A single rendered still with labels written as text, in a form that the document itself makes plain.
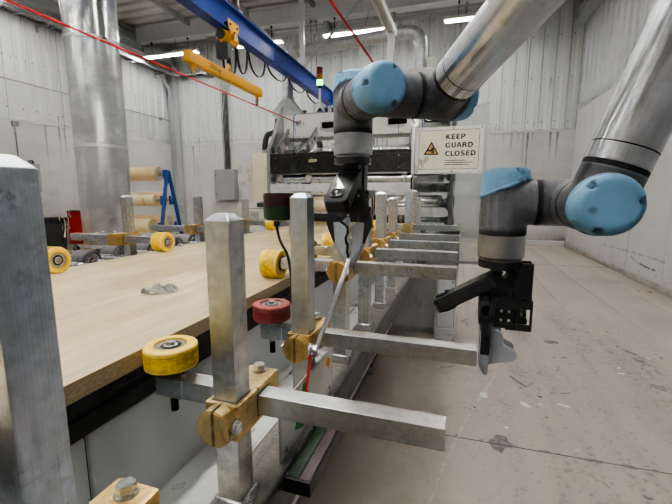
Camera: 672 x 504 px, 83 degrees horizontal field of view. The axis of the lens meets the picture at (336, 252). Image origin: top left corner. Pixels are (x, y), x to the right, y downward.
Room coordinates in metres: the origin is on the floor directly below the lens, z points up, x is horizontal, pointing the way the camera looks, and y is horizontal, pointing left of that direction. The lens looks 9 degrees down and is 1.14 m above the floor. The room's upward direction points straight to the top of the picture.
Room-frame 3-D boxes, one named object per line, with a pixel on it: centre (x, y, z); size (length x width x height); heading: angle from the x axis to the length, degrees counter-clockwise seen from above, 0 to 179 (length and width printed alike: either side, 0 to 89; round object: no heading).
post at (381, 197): (1.44, -0.17, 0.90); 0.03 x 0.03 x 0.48; 72
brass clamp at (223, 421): (0.51, 0.14, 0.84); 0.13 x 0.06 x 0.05; 162
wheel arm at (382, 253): (1.23, -0.13, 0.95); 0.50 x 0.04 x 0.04; 72
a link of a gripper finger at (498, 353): (0.64, -0.28, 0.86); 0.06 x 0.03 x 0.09; 72
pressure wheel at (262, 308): (0.79, 0.14, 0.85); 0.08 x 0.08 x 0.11
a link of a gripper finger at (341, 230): (0.77, -0.02, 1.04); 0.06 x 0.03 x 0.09; 162
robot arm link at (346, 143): (0.76, -0.03, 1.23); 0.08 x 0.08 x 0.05
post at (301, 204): (0.72, 0.06, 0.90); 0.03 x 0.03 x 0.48; 72
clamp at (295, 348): (0.75, 0.06, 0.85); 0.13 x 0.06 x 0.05; 162
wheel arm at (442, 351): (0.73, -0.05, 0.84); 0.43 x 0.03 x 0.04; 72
